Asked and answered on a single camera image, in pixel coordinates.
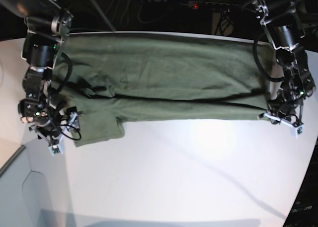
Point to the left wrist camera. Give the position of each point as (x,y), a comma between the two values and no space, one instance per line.
(297,130)

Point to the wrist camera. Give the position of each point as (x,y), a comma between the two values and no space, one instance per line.
(57,149)
(297,130)

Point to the green t-shirt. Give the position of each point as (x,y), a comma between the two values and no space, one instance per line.
(119,78)

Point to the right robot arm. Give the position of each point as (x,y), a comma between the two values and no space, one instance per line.
(48,25)

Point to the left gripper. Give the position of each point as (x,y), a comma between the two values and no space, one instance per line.
(288,112)

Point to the black power strip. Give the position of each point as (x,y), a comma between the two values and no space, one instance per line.
(212,6)

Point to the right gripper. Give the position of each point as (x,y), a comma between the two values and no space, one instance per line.
(55,124)

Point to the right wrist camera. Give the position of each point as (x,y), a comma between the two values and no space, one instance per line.
(57,149)

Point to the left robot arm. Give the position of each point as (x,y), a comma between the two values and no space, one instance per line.
(283,29)

